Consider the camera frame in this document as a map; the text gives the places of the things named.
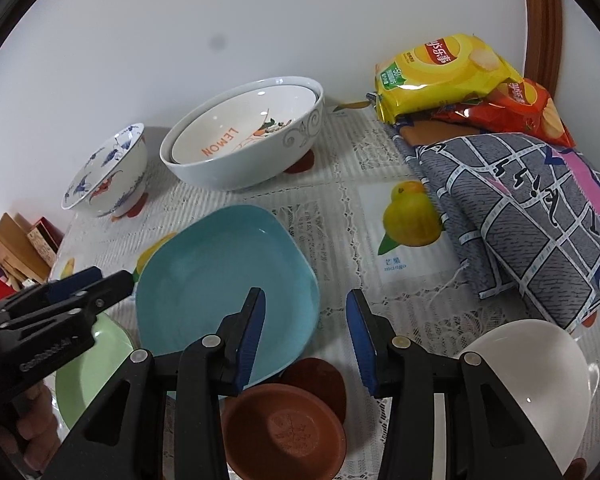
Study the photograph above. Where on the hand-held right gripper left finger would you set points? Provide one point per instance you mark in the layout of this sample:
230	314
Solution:
252	330

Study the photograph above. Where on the person's left hand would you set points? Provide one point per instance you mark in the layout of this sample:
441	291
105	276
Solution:
35	435

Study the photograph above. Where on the brown clay saucer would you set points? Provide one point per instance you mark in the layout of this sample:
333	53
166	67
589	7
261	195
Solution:
315	380
280	430

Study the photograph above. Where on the white fruit-print bowl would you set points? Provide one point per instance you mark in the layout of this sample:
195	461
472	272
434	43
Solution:
220	130

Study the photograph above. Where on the red chip bag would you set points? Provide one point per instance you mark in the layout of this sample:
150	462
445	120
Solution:
525	110

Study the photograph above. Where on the fruit-print lace tablecloth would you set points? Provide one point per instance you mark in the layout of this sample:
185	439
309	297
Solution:
340	170

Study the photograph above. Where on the brown wooden board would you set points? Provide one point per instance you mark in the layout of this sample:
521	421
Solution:
15	250

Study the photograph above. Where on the green plate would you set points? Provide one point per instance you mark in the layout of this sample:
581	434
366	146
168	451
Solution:
90	380

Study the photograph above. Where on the blue patterned white bowl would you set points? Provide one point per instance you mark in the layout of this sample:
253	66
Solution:
115	175

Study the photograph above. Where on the stacked white bowls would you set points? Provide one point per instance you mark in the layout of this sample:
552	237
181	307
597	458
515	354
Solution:
260	165

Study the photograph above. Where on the plain white bowl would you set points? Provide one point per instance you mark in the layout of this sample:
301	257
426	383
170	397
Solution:
530	375

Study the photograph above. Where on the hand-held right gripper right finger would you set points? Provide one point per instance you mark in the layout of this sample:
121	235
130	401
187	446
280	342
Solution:
362	340

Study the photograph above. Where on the blue square plate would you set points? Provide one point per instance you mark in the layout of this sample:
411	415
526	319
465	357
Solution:
215	260

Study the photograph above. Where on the brown wooden door frame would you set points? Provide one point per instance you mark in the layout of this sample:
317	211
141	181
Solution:
542	25

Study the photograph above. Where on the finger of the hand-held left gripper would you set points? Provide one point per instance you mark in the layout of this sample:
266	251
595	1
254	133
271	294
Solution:
110	287
72	282

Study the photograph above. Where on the patterned red-edged box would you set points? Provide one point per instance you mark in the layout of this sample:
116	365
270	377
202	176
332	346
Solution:
42	245

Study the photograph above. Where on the yellow chip bag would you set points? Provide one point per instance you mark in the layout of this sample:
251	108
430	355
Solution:
440	75

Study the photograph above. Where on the grey checked cloth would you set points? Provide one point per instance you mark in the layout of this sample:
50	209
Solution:
530	200

